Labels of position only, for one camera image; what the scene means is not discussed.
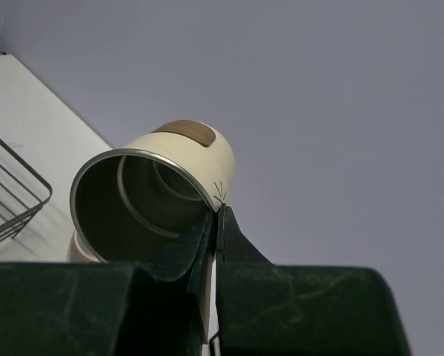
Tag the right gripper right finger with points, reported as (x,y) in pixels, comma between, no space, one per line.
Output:
(269,309)

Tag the pink patterned mug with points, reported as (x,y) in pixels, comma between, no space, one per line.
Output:
(77,253)

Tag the wire dish rack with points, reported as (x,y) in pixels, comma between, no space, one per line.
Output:
(23,192)

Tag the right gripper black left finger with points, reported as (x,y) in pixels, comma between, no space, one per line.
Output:
(159,307)

